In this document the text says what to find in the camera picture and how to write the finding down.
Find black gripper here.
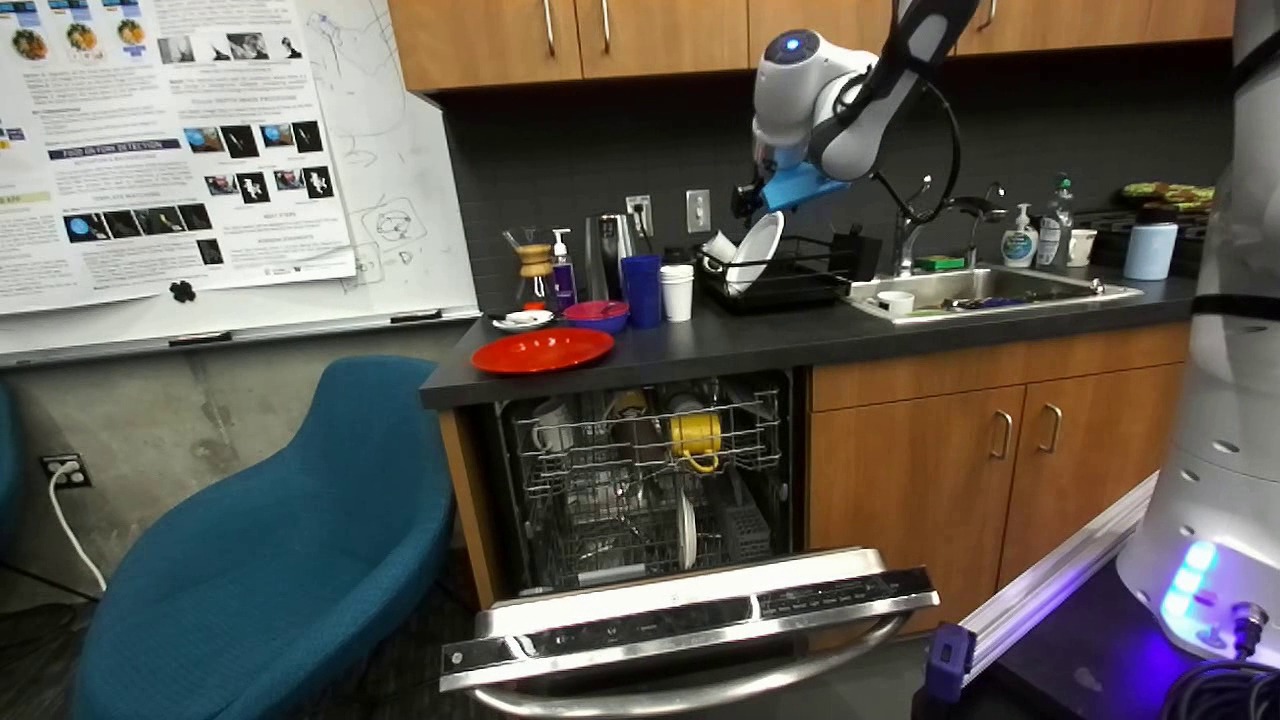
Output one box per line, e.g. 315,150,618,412
728,176,790,222

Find white plate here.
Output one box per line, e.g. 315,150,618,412
724,206,792,298
669,488,703,572

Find red plate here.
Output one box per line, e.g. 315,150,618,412
469,325,620,380

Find white ceramic mug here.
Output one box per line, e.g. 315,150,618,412
530,399,581,461
697,228,743,272

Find black dish rack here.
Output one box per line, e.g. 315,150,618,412
702,232,854,318

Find black box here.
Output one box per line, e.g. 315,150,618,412
826,222,885,281

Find white paper cup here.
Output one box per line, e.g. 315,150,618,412
657,258,702,325

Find blue tumbler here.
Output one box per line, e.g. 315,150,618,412
620,251,669,330

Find steel electric kettle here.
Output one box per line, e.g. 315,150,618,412
581,206,639,309

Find chrome faucet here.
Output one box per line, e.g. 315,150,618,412
892,169,1014,281

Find purple bowl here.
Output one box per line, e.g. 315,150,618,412
555,295,633,334

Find purple soap pump bottle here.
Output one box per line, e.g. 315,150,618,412
544,222,581,309

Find glass carafe wooden collar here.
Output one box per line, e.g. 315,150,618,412
501,222,566,316

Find yellow cup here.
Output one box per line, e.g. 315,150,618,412
665,406,728,481

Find steel sink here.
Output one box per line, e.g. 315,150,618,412
844,258,1149,329

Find small white saucer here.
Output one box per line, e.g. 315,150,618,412
489,303,559,334

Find white soap pump bottle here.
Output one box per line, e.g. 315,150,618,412
998,198,1043,272

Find clear dish soap bottle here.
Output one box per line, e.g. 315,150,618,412
1035,176,1080,274

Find wooden base cabinets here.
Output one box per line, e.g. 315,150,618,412
803,318,1199,633

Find whiteboard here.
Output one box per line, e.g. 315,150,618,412
0,0,486,373

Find light blue cup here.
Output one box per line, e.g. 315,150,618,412
1122,215,1186,283

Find yellow green bundle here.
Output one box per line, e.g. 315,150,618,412
1112,176,1220,222

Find steel dishwasher door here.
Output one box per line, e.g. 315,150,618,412
438,544,944,720

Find wooden cabinet side panel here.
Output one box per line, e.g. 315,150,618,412
438,404,510,606

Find white research poster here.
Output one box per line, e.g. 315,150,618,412
0,0,364,325

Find teal chair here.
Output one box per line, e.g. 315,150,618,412
70,352,460,720
0,376,25,544

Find grey light switch plate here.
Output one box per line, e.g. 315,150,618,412
679,183,715,237

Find wooden wall cabinets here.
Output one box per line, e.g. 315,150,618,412
386,0,1241,96

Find wire dishwasher rack with mugs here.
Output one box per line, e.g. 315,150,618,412
510,380,792,488

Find wire dishwasher rack with plates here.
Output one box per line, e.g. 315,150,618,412
515,463,790,587

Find aluminium frame rail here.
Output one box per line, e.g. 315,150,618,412
923,468,1165,709

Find blue rail end cap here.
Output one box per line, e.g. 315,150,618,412
923,620,982,709

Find black floor cables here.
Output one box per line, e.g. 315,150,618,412
1165,660,1280,720

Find white power cable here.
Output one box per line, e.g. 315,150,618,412
46,461,112,594

